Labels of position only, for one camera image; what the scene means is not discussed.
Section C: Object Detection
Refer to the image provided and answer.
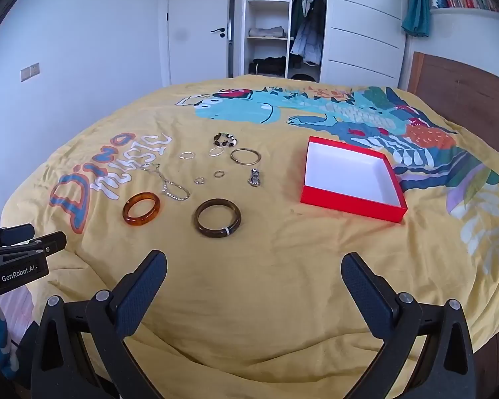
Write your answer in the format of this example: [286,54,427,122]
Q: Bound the folded beige clothes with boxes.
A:
[249,26,287,38]

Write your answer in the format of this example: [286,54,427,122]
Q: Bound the hanging jackets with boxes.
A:
[290,0,327,67]

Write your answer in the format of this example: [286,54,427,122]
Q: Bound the red cardboard box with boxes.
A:
[300,136,408,224]

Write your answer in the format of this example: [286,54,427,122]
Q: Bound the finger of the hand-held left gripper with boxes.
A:
[0,231,67,256]
[0,223,35,245]

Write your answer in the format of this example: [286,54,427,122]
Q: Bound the thin metal bangle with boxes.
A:
[230,148,262,166]

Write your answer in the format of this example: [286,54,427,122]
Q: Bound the white wardrobe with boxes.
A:
[243,0,408,90]

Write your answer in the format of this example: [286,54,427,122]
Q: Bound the yellow dinosaur print blanket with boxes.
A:
[0,74,499,399]

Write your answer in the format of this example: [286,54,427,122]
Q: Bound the dark brown bangle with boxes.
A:
[193,199,242,239]

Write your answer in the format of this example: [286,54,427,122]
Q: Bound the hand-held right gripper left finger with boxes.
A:
[31,250,168,399]

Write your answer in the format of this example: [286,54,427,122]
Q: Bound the wooden headboard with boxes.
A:
[408,51,499,134]

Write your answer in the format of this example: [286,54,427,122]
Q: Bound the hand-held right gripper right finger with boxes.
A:
[341,252,477,399]

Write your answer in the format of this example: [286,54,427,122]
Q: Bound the brown white beaded bracelet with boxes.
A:
[213,132,240,149]

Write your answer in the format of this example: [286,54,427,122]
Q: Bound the folded dark clothes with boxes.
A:
[249,55,287,76]

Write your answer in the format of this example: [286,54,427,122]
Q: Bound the teal curtain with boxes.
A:
[401,0,431,37]

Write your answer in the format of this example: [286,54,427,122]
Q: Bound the white wardrobe sliding door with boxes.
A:
[320,0,408,90]

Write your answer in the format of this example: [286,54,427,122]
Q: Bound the amber resin bangle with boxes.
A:
[122,192,162,227]

